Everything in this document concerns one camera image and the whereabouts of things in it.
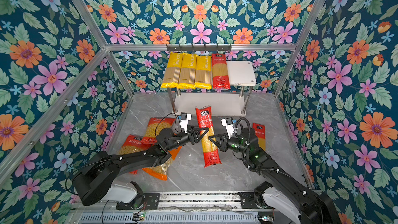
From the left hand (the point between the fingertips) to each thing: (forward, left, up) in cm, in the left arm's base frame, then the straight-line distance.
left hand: (209, 127), depth 69 cm
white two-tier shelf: (+30, -19, +6) cm, 36 cm away
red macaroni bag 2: (+5, +44, -23) cm, 50 cm away
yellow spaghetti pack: (+26, +17, +9) cm, 32 cm away
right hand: (-3, 0, -4) cm, 5 cm away
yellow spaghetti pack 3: (+29, +1, +8) cm, 30 cm away
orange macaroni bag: (-11, +27, -24) cm, 38 cm away
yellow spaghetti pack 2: (+27, +10, +9) cm, 30 cm away
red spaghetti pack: (+23, -7, +9) cm, 26 cm away
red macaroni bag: (+18, +33, -22) cm, 43 cm away
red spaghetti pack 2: (-9, 0, -8) cm, 12 cm away
